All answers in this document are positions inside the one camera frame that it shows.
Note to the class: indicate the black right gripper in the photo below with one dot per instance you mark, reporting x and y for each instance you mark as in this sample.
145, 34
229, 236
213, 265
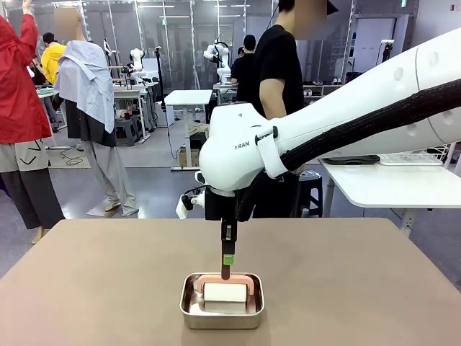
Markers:
219, 205

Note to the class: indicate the pink lint roller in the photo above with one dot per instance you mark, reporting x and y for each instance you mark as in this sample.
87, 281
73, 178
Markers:
223, 293

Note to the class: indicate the person's right forearm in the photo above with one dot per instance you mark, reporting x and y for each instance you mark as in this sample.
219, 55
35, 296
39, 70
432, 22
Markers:
272, 97

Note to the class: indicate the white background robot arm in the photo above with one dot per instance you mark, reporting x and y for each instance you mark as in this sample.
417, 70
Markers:
138, 65
218, 56

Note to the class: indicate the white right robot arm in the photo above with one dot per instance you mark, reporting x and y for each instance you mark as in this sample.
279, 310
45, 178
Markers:
360, 101

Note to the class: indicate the steel rectangular tray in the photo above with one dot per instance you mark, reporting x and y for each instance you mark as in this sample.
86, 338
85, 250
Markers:
219, 321

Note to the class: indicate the grey plastic stool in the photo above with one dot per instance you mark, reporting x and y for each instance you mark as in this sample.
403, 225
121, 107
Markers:
313, 194

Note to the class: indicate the black tray on side table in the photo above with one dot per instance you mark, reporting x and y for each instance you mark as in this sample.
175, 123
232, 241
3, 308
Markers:
353, 158

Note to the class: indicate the white background desk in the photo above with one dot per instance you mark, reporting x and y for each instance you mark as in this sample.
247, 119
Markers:
189, 96

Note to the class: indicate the white side table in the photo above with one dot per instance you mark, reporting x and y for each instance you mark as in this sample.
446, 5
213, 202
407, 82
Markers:
396, 184

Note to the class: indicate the bystander in black cap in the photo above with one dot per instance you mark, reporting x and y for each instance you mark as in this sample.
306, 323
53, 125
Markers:
245, 72

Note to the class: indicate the white shoe rack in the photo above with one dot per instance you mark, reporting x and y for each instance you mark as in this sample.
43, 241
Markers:
320, 90

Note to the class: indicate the person in black t-shirt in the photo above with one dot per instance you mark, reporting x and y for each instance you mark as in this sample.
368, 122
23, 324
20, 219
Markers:
277, 54

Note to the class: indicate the bystander in yellow jacket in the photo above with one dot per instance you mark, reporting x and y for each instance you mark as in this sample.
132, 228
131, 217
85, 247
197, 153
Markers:
52, 61

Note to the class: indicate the mannequin with red jacket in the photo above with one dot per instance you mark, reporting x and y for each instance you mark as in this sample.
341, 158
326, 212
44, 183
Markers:
21, 90

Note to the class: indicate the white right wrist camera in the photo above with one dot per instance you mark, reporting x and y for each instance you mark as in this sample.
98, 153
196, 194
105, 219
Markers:
182, 209

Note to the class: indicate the black camera stand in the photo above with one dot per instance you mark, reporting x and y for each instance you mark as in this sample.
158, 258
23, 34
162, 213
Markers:
387, 50

